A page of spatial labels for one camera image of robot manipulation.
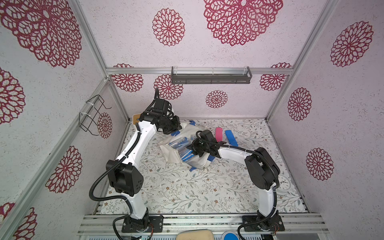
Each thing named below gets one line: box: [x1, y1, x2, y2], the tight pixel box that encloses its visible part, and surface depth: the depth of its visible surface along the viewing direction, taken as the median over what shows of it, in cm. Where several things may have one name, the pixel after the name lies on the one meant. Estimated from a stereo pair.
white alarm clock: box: [276, 174, 292, 196], surface depth 85 cm
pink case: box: [215, 127, 224, 143], surface depth 116 cm
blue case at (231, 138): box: [225, 130, 239, 147], surface depth 111 cm
